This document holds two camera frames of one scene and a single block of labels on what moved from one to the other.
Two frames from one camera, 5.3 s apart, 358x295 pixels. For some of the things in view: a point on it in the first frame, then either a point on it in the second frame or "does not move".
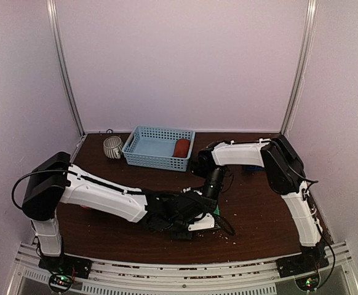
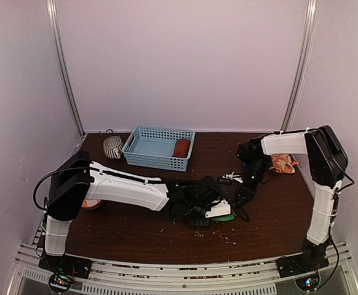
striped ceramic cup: (113, 147) does not move
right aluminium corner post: (310, 26) does not move
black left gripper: (181, 236) to (194, 223)
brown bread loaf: (181, 148) does not move
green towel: (217, 211) to (226, 218)
